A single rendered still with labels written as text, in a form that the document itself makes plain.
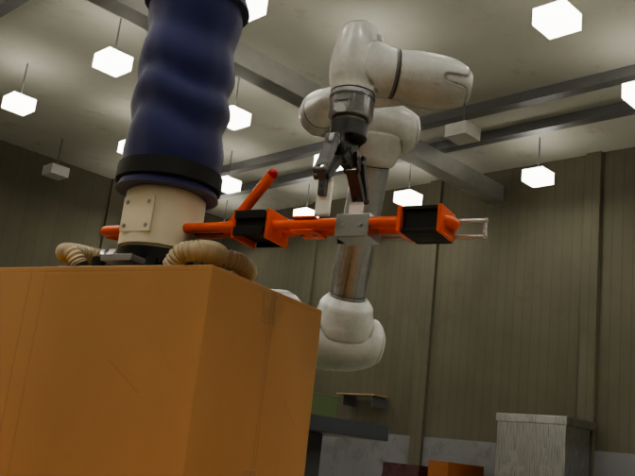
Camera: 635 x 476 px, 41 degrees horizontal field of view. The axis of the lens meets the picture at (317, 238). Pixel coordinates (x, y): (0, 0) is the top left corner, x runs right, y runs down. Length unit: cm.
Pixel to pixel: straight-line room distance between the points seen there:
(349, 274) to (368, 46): 80
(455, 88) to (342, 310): 82
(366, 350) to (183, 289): 96
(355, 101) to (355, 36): 14
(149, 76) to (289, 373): 69
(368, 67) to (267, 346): 57
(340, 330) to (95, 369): 92
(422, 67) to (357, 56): 13
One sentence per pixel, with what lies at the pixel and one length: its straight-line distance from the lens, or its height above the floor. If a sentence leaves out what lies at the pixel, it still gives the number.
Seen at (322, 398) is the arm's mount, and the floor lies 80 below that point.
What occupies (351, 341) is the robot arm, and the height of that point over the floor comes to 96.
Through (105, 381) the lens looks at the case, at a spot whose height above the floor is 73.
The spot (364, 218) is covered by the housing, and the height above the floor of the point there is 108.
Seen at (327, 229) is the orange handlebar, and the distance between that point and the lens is 162.
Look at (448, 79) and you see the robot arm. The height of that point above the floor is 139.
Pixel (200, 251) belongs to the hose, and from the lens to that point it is 163.
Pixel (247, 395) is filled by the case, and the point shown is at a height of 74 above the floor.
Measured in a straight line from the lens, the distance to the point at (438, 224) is 148.
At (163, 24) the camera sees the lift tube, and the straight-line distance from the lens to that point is 191.
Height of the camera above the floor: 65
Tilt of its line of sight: 14 degrees up
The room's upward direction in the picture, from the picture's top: 7 degrees clockwise
